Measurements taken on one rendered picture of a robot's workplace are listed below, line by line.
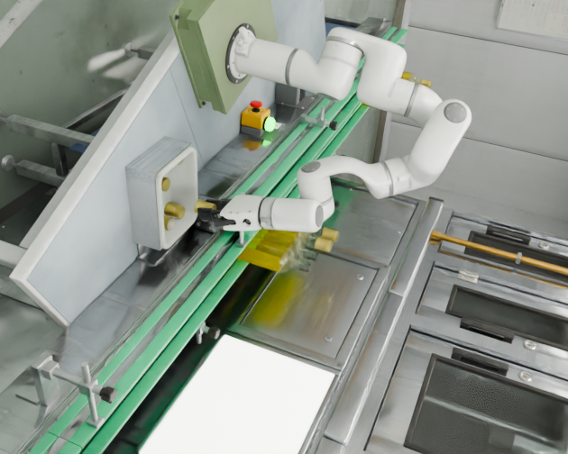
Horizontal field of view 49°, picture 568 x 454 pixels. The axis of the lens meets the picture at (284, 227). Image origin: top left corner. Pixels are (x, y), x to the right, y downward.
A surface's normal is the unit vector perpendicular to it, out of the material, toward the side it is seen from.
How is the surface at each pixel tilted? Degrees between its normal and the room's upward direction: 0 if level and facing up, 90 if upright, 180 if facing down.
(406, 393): 90
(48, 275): 0
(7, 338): 90
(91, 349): 90
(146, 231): 90
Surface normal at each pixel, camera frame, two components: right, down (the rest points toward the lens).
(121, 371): 0.06, -0.81
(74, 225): 0.92, 0.27
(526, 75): -0.40, 0.52
